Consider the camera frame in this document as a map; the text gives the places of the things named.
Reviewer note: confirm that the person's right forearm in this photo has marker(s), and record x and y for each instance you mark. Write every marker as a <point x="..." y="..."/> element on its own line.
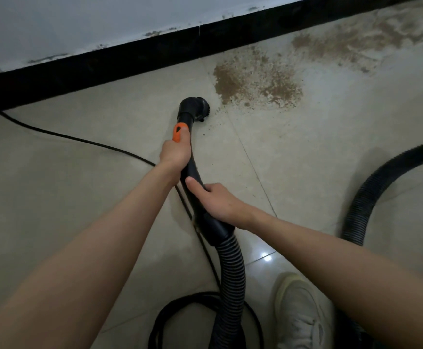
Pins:
<point x="349" y="283"/>

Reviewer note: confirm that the person's left hand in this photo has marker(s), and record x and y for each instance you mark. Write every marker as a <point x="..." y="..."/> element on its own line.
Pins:
<point x="175" y="154"/>

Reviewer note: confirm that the person's left forearm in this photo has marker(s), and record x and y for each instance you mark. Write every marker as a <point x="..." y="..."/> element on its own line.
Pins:
<point x="69" y="265"/>

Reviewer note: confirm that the brown dirt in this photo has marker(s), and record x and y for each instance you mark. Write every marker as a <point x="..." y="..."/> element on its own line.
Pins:
<point x="262" y="83"/>

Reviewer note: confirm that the black baseboard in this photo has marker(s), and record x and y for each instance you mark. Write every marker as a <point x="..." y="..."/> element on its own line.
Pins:
<point x="124" y="58"/>

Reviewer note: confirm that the person's right hand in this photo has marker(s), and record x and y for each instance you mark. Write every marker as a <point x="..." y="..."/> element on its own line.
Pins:
<point x="220" y="205"/>

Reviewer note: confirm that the person's right shoe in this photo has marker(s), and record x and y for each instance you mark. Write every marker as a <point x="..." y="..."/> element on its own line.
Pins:
<point x="299" y="312"/>

